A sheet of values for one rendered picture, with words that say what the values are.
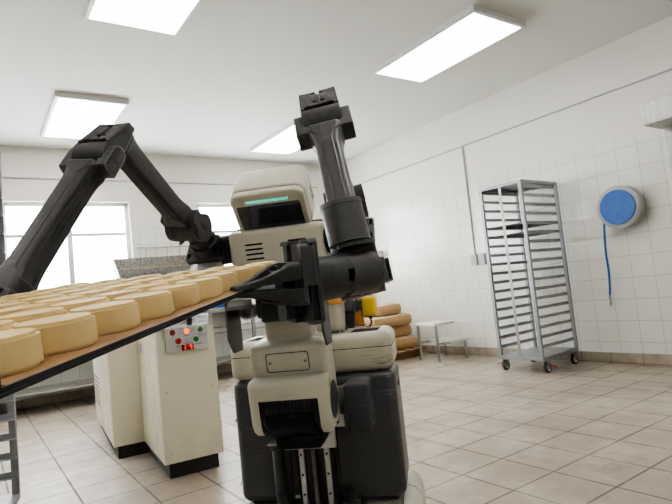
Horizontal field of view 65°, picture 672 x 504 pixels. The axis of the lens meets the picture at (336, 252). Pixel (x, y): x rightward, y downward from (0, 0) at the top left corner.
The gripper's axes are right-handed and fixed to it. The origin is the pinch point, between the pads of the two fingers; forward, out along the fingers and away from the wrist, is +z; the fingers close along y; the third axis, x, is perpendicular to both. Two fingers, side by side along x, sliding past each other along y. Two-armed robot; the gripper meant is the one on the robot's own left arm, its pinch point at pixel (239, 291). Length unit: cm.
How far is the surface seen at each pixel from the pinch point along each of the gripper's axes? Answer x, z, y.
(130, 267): 326, -76, -3
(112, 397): 318, -53, 80
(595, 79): 201, -493, -132
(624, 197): 175, -471, -16
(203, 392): 244, -87, 74
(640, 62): 159, -492, -134
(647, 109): 105, -363, -70
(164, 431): 246, -63, 90
